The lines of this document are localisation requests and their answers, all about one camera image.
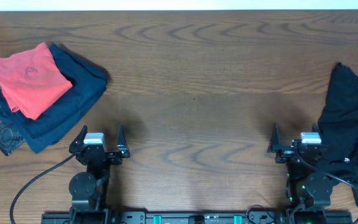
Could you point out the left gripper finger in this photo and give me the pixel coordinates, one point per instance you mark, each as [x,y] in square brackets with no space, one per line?
[121,141]
[80,137]

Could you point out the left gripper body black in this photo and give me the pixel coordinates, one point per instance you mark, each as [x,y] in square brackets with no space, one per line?
[110,160]

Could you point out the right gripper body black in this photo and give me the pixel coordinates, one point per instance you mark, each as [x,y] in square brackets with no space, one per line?
[284,155]

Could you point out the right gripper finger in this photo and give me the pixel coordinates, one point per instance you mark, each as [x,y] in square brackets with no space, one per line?
[274,144]
[315,129]

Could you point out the black t-shirt with white logo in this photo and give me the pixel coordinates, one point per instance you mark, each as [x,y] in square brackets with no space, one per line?
[338,125]

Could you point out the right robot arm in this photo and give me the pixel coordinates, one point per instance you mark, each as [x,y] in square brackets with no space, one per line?
[307,189]

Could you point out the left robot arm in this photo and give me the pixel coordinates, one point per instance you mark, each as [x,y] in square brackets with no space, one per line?
[89,188]

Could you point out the folded navy blue t-shirt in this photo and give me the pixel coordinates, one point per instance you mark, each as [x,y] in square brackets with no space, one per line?
[89,83]

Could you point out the folded black patterned t-shirt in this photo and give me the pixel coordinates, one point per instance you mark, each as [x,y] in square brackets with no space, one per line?
[10,138]

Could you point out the folded red t-shirt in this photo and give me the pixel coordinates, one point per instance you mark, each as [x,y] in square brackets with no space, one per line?
[31,82]

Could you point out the black mounting rail base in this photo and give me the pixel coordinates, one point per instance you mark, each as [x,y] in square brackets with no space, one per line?
[167,218]

